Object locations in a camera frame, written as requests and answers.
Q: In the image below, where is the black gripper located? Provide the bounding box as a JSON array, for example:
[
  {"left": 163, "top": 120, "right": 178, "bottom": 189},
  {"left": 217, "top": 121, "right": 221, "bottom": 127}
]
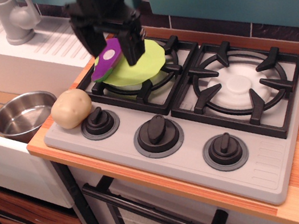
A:
[{"left": 65, "top": 0, "right": 146, "bottom": 66}]

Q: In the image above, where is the purple toy eggplant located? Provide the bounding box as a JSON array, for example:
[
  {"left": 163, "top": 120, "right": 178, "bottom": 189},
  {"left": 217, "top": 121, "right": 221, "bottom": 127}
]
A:
[{"left": 91, "top": 38, "right": 123, "bottom": 82}]

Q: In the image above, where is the beige toy potato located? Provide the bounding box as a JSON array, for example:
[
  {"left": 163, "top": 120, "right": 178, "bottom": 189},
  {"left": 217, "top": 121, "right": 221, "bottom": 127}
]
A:
[{"left": 51, "top": 89, "right": 92, "bottom": 129}]

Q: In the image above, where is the lime green plate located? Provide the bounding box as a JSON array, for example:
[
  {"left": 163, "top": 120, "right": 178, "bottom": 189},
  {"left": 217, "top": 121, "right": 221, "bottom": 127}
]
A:
[{"left": 103, "top": 39, "right": 166, "bottom": 87}]

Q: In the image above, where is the small steel pot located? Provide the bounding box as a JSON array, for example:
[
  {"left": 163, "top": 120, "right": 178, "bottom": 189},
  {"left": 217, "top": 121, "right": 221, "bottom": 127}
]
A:
[{"left": 0, "top": 91, "right": 57, "bottom": 143}]

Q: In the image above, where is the black left stove knob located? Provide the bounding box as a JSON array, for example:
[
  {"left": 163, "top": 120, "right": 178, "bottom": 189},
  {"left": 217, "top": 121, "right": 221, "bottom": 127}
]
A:
[{"left": 81, "top": 106, "right": 120, "bottom": 141}]

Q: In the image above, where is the grey toy faucet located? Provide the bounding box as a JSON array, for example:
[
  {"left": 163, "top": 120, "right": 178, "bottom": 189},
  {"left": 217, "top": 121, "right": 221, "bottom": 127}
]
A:
[{"left": 0, "top": 0, "right": 41, "bottom": 46}]

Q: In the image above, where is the white right burner disc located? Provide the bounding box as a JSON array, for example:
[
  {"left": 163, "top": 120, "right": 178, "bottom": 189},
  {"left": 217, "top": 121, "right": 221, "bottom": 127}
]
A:
[{"left": 199, "top": 57, "right": 279, "bottom": 110}]

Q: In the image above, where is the grey toy stove top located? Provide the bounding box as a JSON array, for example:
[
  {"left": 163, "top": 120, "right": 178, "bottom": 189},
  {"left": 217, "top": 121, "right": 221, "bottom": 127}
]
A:
[{"left": 32, "top": 24, "right": 299, "bottom": 224}]

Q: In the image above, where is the black right burner grate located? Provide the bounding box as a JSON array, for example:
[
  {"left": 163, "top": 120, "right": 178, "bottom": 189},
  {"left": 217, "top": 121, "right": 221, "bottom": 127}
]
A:
[{"left": 171, "top": 41, "right": 299, "bottom": 139}]

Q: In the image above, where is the black right stove knob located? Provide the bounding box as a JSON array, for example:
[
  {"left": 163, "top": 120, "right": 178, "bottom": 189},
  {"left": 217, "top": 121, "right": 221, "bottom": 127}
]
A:
[{"left": 203, "top": 133, "right": 249, "bottom": 172}]

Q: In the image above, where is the toy oven door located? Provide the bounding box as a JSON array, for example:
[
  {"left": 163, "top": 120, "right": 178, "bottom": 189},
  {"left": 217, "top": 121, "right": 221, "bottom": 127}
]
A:
[{"left": 71, "top": 167, "right": 280, "bottom": 224}]

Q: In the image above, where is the black oven door handle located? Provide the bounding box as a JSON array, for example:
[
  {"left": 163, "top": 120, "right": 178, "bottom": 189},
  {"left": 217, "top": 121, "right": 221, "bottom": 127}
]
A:
[{"left": 82, "top": 177, "right": 228, "bottom": 224}]

